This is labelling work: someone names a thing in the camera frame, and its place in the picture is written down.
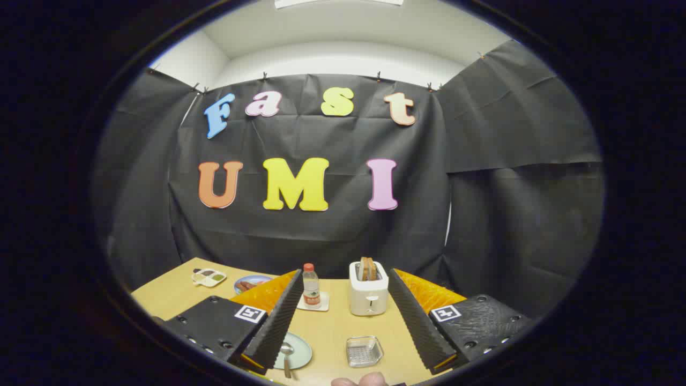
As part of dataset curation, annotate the blue plate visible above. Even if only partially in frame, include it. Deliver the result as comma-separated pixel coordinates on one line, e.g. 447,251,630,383
234,274,274,295

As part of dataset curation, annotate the black backdrop cloth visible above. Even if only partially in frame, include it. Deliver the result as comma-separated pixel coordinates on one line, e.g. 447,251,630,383
91,40,606,322

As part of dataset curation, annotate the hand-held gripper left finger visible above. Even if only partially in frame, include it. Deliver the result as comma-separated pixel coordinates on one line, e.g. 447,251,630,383
153,269,304,376

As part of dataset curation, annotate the white square coaster tray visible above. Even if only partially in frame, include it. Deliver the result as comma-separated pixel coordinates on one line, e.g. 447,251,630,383
296,291,330,312

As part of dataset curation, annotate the white divided condiment dish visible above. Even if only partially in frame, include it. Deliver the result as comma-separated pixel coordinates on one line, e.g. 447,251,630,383
192,268,227,288

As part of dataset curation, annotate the square metal mesh basket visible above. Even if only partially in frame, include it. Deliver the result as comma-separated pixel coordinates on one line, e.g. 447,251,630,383
346,336,384,368

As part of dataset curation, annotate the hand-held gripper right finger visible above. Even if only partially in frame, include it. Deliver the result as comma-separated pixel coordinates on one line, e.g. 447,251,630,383
387,268,536,376

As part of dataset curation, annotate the white toaster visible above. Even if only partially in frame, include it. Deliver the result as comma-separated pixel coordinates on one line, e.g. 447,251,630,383
348,261,390,317

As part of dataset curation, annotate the ceiling light panel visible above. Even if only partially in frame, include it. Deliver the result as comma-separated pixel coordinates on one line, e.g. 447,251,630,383
274,0,404,9

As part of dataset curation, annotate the pale green plate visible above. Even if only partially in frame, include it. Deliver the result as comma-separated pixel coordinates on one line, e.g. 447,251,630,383
273,332,313,370

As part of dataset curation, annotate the clear water bottle red cap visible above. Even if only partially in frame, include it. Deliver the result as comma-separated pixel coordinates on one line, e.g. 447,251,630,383
302,263,322,310

